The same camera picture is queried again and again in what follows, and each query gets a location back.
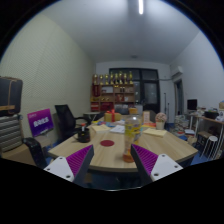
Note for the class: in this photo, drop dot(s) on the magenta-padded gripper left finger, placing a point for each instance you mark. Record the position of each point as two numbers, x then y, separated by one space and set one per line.
58 166

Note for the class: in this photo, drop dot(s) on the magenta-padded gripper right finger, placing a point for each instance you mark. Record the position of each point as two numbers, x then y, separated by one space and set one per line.
165 166

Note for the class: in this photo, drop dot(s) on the yellow-labelled clear drink bottle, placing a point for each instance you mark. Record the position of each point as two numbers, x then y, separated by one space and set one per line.
132 133

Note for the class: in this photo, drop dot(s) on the black glossy chair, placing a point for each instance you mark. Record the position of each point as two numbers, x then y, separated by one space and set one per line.
35 150

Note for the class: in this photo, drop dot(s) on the pale yellow notebook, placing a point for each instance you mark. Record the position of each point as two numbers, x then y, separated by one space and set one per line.
155 132

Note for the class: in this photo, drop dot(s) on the potted pink flowers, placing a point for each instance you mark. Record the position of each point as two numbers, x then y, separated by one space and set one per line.
160 120

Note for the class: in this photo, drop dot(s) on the red-tipped white stirrer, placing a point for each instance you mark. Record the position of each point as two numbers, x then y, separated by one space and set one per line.
83 126

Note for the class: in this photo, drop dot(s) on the purple sign board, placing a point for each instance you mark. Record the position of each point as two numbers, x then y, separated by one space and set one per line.
40 122

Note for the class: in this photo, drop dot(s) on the black office chair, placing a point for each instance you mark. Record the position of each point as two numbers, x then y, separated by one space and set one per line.
65 118

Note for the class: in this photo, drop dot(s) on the orange standing box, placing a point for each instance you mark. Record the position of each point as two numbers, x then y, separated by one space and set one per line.
146 117

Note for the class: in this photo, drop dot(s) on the white round stool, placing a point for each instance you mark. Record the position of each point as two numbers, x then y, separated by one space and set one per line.
211 139

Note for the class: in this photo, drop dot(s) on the flat round red coaster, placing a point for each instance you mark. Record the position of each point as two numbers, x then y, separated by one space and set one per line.
107 143

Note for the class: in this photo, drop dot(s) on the kraft paper notebook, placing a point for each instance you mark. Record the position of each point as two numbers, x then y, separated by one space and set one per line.
100 128

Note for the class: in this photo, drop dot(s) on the white book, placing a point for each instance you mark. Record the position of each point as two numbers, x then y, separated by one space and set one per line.
118 129

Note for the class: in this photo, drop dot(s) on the small round white table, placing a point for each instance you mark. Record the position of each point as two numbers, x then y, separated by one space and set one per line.
91 114

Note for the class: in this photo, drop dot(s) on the cluttered side desk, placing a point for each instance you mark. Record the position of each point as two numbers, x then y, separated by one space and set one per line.
210 119

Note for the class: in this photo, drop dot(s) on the black computer monitor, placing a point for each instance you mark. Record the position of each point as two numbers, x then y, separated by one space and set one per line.
192 104

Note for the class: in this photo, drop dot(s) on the yellow gift box red ribbon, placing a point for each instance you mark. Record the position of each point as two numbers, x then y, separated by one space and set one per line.
112 116

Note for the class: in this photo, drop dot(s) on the dark glass door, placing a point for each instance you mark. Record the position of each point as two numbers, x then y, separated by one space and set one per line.
149 91

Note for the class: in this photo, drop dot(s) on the wooden shelf unit with trophies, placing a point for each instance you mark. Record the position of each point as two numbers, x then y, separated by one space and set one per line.
113 95

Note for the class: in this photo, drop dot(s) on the ceiling strip light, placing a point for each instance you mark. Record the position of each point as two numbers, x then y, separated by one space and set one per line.
141 6

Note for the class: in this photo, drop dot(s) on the white wall air conditioner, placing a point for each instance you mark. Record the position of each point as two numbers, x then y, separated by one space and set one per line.
177 71

